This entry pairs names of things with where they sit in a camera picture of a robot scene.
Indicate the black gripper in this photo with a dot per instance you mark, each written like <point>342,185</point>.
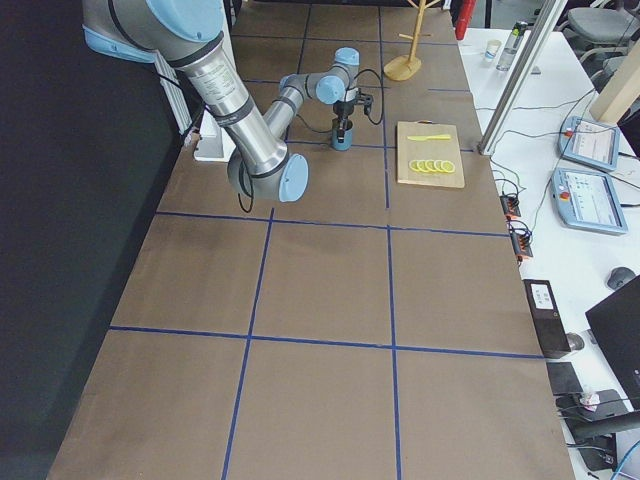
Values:
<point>343,111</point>

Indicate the dark teal mug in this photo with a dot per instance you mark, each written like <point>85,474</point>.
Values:
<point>341,145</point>

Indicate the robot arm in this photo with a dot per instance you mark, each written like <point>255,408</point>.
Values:
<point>189,35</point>

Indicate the wooden cup rack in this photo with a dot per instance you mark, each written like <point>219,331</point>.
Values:
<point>403,67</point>

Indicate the paper cup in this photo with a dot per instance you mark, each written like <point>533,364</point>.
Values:
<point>492,50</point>

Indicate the bamboo cutting board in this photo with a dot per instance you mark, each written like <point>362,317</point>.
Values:
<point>430,150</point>

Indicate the yellow plastic knife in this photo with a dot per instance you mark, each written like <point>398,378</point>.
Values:
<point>424,138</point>

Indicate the water bottle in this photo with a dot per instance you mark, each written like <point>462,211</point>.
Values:
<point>512,45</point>

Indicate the black power strip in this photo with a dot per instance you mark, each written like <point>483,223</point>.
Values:
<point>520,234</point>

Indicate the teach pendant near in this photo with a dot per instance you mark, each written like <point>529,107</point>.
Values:
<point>587,200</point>

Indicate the teach pendant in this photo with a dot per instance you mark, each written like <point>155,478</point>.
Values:
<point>590,143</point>
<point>587,200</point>

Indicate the teach pendant far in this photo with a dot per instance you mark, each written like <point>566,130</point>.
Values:
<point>590,143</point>

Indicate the black box with label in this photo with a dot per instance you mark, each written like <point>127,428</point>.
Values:
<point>546,319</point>

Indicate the grey computer mouse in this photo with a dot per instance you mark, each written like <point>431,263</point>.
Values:
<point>619,277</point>

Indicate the black laptop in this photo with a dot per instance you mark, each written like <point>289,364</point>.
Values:
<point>614,323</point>

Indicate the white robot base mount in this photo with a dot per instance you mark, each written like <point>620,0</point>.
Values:
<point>214,144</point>

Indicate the aluminium frame post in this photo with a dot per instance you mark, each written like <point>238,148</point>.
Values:
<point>542,29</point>

